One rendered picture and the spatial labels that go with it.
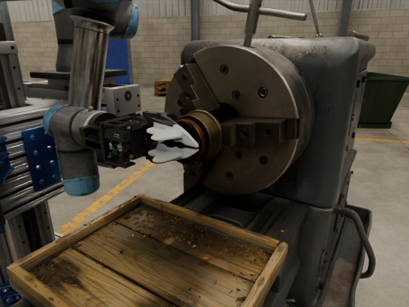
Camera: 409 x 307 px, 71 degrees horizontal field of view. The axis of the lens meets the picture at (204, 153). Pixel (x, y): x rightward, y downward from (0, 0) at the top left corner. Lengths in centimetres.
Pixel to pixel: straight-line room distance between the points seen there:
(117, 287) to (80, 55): 50
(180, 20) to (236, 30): 210
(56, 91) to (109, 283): 76
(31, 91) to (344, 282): 124
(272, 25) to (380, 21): 321
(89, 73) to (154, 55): 1117
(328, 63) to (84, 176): 57
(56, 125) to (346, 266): 98
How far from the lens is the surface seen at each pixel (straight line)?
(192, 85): 56
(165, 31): 1168
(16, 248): 116
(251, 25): 60
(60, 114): 64
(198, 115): 50
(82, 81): 74
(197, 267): 52
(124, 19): 109
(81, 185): 67
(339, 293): 104
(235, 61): 57
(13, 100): 104
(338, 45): 69
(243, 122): 52
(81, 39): 74
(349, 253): 121
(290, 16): 58
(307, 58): 69
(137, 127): 48
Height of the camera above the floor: 122
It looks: 20 degrees down
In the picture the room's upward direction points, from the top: straight up
